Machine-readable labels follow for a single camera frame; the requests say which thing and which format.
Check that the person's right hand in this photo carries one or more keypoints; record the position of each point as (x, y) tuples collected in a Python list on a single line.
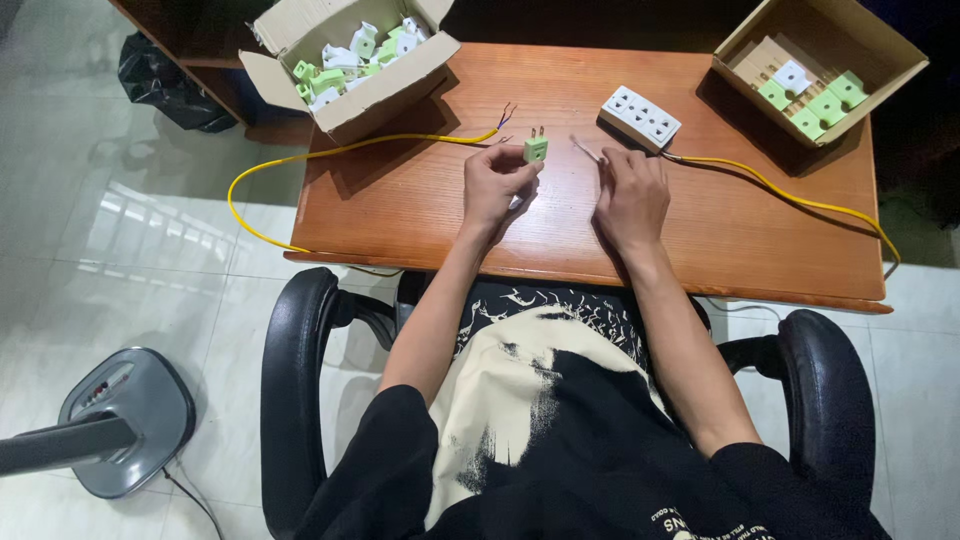
[(634, 202)]

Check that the person's left hand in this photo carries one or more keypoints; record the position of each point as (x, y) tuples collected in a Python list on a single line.
[(487, 187)]

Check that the green two-pin plug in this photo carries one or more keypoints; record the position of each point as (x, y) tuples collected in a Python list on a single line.
[(535, 148)]

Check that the small white screwdriver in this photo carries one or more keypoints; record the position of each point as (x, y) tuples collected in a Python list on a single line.
[(589, 150)]

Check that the white power strip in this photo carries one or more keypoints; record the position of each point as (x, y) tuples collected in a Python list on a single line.
[(640, 116)]

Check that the open cardboard box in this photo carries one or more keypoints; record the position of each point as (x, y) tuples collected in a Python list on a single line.
[(390, 86)]

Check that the green plug cover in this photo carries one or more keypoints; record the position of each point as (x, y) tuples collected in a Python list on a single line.
[(775, 94), (849, 89), (807, 125), (826, 107)]

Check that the pile of green white plugs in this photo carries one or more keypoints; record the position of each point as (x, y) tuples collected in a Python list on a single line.
[(352, 64)]

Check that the white plug cover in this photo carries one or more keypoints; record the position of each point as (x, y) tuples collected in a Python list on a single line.
[(792, 76)]

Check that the black cream printed shirt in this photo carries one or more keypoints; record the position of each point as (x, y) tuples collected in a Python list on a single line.
[(570, 465)]

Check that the black office chair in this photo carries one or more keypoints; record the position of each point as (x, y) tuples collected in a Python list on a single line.
[(289, 390)]

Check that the shallow cardboard box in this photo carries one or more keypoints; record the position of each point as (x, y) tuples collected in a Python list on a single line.
[(885, 56)]

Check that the brown wooden shelf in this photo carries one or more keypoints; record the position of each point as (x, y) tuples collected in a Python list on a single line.
[(217, 67)]

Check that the black plastic bag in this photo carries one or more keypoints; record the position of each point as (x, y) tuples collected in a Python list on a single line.
[(165, 82)]

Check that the grey standing fan base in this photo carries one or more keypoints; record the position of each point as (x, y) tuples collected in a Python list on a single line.
[(131, 424)]

